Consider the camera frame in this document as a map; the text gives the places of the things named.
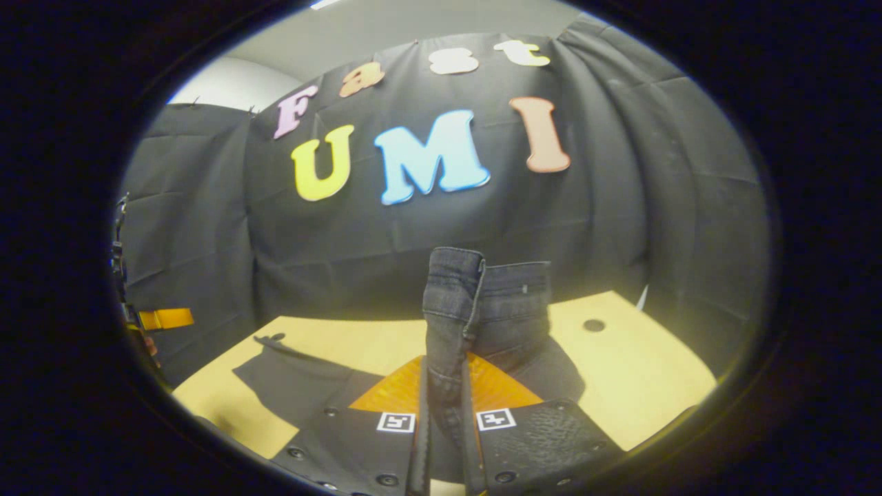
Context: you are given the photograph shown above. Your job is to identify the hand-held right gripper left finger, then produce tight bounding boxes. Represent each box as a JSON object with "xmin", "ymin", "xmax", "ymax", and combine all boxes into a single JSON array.
[{"xmin": 271, "ymin": 355, "xmax": 431, "ymax": 496}]

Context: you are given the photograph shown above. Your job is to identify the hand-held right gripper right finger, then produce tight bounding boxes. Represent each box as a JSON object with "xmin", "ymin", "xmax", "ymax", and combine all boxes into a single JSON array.
[{"xmin": 459, "ymin": 351, "xmax": 626, "ymax": 496}]

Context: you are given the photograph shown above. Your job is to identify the dark grey jeans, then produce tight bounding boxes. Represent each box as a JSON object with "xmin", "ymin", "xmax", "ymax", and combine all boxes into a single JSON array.
[{"xmin": 233, "ymin": 247, "xmax": 586, "ymax": 484}]

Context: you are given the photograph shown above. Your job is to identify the black backdrop cloth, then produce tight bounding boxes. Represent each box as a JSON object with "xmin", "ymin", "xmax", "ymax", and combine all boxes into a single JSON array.
[{"xmin": 117, "ymin": 14, "xmax": 772, "ymax": 388}]

